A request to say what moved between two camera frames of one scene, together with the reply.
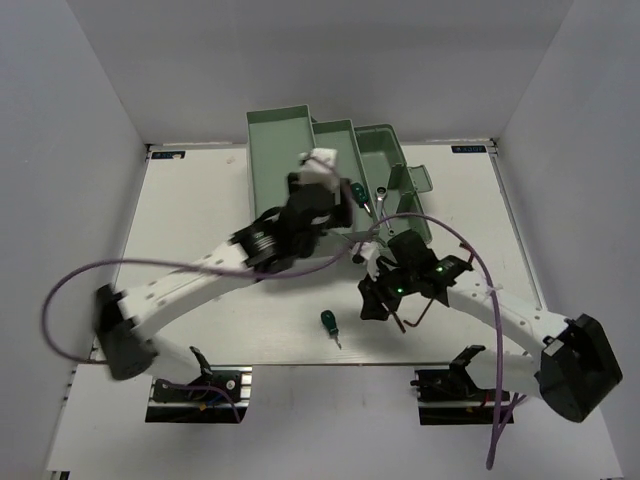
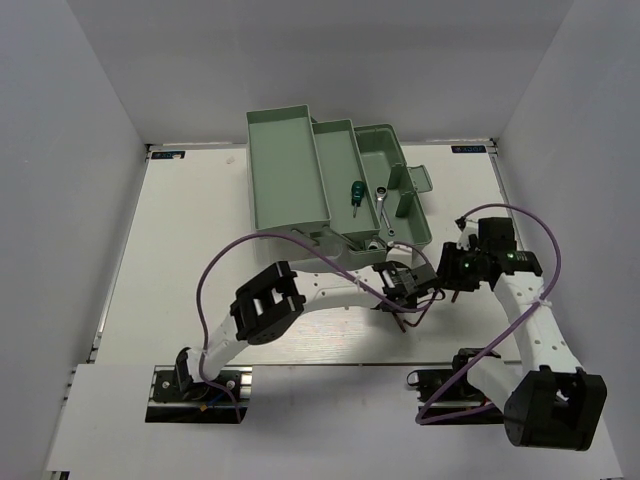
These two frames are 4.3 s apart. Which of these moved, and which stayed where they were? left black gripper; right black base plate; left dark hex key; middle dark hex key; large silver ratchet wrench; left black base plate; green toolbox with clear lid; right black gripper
Moved: left black gripper; right black gripper
Stayed: left black base plate; green toolbox with clear lid; large silver ratchet wrench; right black base plate; left dark hex key; middle dark hex key
